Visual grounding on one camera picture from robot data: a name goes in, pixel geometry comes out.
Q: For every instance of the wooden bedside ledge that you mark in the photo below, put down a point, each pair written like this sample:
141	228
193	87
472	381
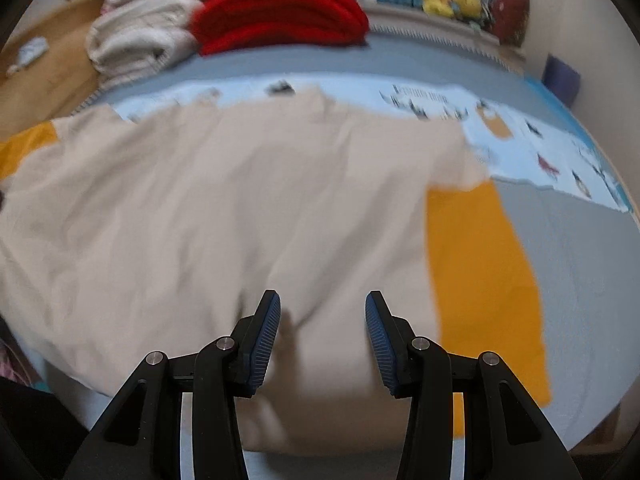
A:
60	90

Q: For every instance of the red folded blanket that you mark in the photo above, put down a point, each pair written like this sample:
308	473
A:
280	17

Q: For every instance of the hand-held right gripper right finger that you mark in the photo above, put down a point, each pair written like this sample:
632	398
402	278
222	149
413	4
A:
381	342

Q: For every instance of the beige hooded jacket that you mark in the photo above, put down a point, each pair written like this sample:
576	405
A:
225	210

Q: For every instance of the beige headboard ledge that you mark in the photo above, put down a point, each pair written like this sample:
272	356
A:
430	22

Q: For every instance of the dark red plush toy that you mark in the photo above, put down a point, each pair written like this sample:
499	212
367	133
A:
510	17

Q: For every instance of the purple cushion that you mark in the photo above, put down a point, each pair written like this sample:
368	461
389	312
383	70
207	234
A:
561	79

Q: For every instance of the cream folded blanket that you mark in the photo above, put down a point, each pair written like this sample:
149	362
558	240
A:
140	30

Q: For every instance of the printed bed sheet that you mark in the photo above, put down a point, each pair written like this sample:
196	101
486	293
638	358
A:
565	270

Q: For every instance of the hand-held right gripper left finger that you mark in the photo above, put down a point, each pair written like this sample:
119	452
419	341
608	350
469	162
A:
262	342

